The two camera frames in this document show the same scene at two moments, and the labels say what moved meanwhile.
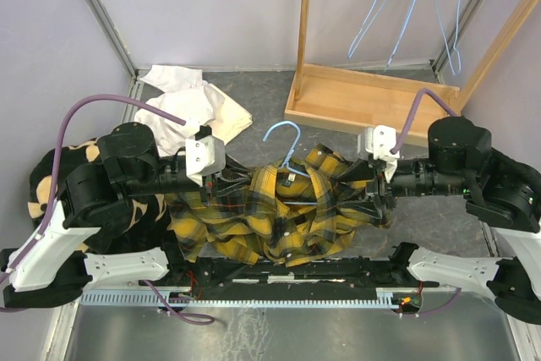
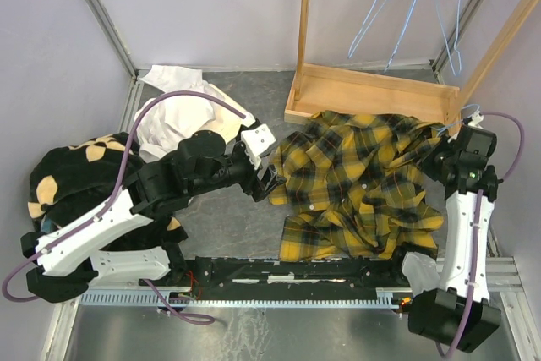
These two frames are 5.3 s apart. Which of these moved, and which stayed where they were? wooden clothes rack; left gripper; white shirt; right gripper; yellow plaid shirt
Moved: left gripper; yellow plaid shirt; right gripper
Stayed: white shirt; wooden clothes rack
